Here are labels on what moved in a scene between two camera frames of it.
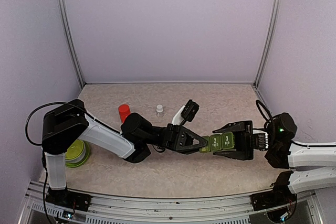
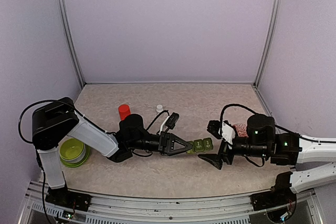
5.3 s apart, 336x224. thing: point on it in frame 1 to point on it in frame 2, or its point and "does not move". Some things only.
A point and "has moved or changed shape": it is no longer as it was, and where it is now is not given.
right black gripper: (244, 140) to (216, 160)
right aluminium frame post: (272, 29) does not move
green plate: (82, 161) does not move
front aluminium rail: (235, 209) does not move
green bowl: (75, 152) does not move
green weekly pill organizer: (218, 142) has moved or changed shape
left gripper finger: (191, 150) to (170, 152)
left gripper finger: (189, 135) to (187, 145)
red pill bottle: (124, 110) does not move
